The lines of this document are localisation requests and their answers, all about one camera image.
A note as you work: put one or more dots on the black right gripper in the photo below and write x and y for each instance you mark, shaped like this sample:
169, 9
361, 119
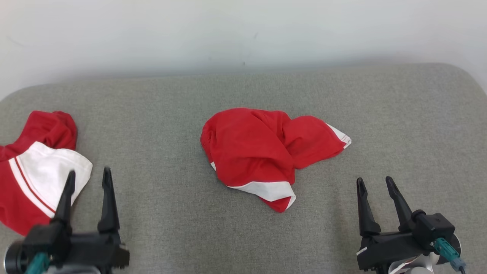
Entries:
388, 247

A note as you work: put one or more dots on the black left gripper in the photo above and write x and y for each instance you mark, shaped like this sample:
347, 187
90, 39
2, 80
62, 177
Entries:
95, 251

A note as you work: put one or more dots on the red and white jersey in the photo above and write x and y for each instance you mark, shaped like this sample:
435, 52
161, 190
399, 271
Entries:
42, 171

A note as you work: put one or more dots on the red shorts with white trim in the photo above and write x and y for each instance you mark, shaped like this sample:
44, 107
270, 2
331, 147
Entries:
247, 152

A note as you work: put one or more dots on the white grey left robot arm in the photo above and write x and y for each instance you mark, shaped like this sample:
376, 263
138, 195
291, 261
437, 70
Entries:
15, 260

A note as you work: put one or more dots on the grey fabric sofa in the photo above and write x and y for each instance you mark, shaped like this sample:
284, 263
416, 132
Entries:
243, 95

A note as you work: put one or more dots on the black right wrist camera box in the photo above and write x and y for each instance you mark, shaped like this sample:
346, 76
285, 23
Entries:
433, 228

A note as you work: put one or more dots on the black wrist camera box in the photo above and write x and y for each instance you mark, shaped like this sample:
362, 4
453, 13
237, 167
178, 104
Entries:
433, 228
42, 239

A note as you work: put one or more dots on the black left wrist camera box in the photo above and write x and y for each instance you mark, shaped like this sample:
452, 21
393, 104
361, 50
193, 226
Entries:
42, 239

